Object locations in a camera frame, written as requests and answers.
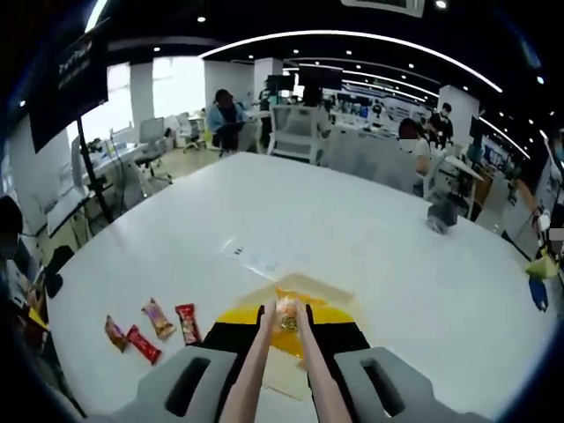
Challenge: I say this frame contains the tan purple-print food packet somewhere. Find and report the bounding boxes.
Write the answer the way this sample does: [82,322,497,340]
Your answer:
[140,297,177,342]

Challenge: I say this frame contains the grey crumpled cloth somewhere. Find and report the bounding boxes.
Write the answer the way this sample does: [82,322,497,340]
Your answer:
[426,200,460,235]

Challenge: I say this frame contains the bright red food bar packet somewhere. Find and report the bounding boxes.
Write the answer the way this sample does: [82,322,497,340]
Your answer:
[125,324,162,367]

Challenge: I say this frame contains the cream hexagonal container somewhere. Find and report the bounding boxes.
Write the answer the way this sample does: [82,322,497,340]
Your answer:
[232,271,367,401]

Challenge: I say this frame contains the grey office chair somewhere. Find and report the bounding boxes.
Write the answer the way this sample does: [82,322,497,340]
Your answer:
[135,116,174,181]

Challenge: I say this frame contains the yellow cloth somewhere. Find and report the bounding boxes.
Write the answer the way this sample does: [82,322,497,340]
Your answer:
[525,254,561,279]

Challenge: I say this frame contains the thin ceiling light strip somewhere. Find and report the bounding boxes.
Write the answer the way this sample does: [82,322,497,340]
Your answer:
[197,29,504,93]

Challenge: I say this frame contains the ceiling air conditioner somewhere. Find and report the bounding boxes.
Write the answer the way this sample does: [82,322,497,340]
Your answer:
[341,0,425,19]

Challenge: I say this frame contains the brown food packet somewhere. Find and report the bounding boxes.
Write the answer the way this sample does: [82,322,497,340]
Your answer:
[103,314,130,354]

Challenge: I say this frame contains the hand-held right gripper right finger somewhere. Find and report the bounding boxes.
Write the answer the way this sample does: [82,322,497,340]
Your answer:
[308,303,485,423]

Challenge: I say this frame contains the yellow clear pastry food packet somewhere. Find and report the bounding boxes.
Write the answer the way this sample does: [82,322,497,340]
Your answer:
[269,285,310,372]

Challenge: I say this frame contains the black pouch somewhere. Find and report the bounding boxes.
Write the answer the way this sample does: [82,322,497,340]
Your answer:
[45,245,75,299]

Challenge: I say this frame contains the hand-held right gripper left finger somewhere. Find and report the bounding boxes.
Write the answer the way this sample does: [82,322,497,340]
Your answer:
[109,306,263,423]

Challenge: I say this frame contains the large black display screen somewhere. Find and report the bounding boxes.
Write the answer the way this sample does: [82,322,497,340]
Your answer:
[26,17,111,155]

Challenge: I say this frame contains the white mesh office chair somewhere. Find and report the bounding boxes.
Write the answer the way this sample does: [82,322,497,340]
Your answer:
[267,104,332,167]
[332,130,418,193]

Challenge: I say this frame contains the dark red food bar packet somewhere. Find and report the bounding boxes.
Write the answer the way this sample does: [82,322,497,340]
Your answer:
[174,303,204,346]

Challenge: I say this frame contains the black display stand pole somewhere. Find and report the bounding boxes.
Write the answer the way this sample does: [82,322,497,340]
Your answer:
[75,118,115,226]

